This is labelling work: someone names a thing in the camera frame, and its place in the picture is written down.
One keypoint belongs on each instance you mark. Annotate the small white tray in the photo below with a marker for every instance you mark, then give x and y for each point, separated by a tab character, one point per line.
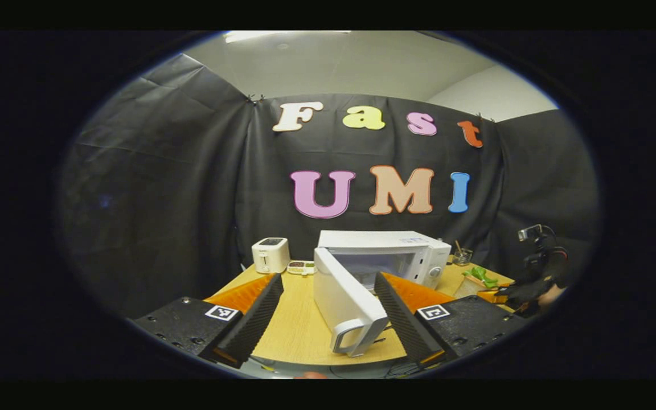
302	267

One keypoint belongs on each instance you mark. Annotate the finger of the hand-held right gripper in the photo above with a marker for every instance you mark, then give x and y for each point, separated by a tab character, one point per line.
527	291

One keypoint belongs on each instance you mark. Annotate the white microwave oven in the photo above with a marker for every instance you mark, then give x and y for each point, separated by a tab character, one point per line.
345	296

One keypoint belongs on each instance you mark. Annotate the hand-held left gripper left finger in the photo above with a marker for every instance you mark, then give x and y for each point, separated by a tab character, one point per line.
254	324

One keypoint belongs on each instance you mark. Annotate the black backdrop cloth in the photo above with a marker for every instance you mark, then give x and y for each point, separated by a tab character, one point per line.
163	199

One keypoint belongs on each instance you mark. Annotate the small glass cup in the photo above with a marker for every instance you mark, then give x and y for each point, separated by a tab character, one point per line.
463	257

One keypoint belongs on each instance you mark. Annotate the white toaster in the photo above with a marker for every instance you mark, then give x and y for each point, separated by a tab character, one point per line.
270	256

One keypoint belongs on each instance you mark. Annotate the sandwich with green lettuce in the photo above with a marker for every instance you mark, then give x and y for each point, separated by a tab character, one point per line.
484	277

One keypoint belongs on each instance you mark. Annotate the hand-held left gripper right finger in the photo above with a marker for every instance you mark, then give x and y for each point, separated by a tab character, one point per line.
405	324

